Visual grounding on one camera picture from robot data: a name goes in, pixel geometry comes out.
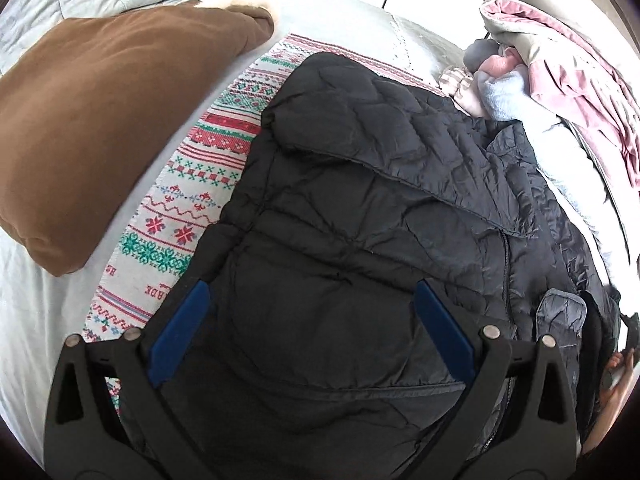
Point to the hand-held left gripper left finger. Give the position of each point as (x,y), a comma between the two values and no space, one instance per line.
(181,330)

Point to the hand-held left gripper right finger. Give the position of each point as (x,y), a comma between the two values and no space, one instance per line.
(442,330)

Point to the black puffer jacket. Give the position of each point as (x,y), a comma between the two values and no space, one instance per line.
(350,210)

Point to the person's right hand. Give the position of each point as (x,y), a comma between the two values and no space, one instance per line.
(607,400)

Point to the red green patterned knit blanket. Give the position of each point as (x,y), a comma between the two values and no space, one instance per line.
(185,200)

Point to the white bed sheet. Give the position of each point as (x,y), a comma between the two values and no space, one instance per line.
(45,320)

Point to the brown pillow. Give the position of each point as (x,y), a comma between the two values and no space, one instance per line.
(100,125)

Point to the striped beige cloth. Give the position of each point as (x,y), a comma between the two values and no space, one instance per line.
(462,90)

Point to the light blue fleece cloth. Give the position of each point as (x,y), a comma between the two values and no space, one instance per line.
(505,92)

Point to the pink velvet blanket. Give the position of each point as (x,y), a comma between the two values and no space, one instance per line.
(575,85)

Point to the pink fleece cloth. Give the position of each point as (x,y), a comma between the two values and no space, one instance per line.
(500,63)

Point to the grey fleece cloth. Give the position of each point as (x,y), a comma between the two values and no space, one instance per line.
(480,52)

